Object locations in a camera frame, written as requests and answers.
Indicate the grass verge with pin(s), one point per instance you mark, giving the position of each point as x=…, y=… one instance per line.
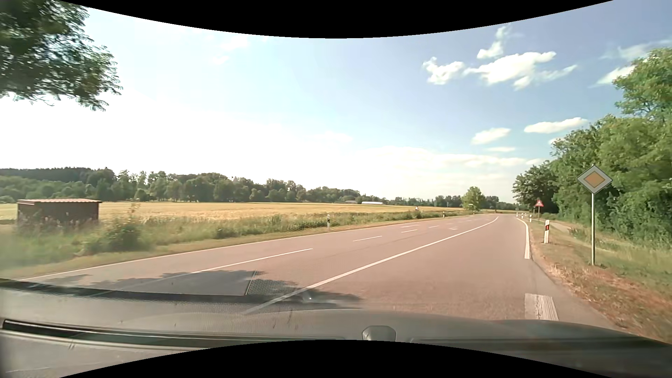
x=173, y=236
x=614, y=273

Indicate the road markings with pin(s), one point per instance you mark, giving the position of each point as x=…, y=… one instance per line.
x=367, y=266

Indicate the grey asphalt road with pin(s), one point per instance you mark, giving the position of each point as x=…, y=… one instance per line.
x=430, y=262

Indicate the row of marker posts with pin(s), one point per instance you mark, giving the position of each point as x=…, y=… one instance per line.
x=523, y=215

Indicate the single green tree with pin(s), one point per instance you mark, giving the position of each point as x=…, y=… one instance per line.
x=473, y=199

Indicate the row of trees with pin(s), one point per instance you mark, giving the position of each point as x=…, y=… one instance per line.
x=619, y=173

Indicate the wood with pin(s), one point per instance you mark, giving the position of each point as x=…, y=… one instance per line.
x=183, y=186

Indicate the brown wooden shed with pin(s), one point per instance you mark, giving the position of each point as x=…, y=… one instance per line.
x=57, y=211

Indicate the red triangular road sign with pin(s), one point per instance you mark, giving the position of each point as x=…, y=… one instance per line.
x=538, y=204

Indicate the car's own bonnet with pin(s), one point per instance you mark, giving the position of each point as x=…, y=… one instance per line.
x=294, y=328

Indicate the yellow diamond road sign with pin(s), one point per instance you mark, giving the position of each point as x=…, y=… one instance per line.
x=594, y=210

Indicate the yellow grain field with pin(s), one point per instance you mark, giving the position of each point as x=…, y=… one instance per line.
x=220, y=209

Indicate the overhanging tree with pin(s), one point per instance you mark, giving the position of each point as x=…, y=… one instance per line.
x=47, y=47

